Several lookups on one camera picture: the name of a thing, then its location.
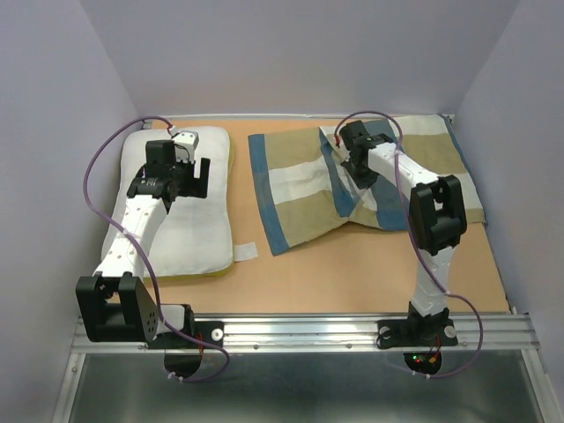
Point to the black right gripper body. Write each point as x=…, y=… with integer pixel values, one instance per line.
x=363, y=176

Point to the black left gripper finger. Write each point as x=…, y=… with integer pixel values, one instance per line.
x=202, y=169
x=193, y=187

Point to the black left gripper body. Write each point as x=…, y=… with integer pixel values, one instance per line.
x=183, y=171

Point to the white pillow yellow edge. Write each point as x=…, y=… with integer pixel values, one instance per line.
x=196, y=237

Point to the blue beige white plaid pillowcase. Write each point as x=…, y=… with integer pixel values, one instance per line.
x=303, y=192

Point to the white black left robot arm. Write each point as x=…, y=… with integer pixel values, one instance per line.
x=114, y=302

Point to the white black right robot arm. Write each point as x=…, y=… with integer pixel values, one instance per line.
x=436, y=218

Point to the white pillow label tag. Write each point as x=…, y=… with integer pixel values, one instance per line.
x=245, y=252

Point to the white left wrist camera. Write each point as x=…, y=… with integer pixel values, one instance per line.
x=188, y=139

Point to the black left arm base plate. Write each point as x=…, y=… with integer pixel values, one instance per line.
x=211, y=332

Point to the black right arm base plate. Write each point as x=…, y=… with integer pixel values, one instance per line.
x=403, y=334

